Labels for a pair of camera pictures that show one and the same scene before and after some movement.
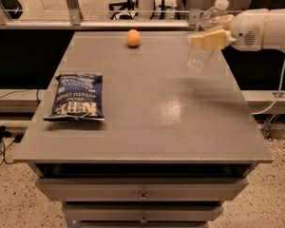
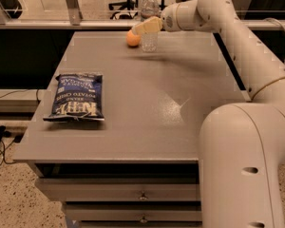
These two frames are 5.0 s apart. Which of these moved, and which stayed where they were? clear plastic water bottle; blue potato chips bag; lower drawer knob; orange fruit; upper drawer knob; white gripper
Moved: white gripper; clear plastic water bottle
Stayed: orange fruit; lower drawer knob; upper drawer knob; blue potato chips bag
